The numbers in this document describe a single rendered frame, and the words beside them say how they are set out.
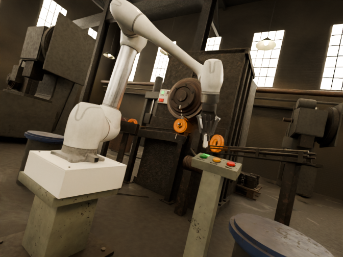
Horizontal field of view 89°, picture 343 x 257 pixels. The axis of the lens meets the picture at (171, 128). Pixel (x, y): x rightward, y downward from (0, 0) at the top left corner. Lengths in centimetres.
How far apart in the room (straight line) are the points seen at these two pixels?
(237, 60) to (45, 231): 201
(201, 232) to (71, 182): 65
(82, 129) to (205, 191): 67
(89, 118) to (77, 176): 26
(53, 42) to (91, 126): 306
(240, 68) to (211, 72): 118
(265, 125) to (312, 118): 237
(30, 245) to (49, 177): 36
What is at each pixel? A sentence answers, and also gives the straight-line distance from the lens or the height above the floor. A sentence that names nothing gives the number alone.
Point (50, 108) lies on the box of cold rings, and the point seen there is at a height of 65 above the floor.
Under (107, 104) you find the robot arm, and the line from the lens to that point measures 109.
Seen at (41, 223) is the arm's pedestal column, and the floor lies 17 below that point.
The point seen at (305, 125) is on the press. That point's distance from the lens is 581.
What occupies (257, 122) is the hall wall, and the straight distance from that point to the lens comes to 791.
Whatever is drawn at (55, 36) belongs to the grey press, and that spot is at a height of 187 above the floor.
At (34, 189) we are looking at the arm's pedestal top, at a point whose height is 33.
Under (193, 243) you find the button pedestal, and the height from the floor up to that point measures 17.
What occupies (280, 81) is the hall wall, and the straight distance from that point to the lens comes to 836.
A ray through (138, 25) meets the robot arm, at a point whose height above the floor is 116.
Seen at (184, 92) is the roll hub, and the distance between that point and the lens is 186.
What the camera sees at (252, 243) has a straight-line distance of 66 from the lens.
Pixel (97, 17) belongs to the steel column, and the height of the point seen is 520.
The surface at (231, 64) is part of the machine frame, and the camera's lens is 209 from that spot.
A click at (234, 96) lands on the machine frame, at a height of 123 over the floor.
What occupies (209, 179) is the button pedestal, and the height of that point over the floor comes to 50.
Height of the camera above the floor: 67
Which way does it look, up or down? 3 degrees up
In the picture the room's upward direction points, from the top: 14 degrees clockwise
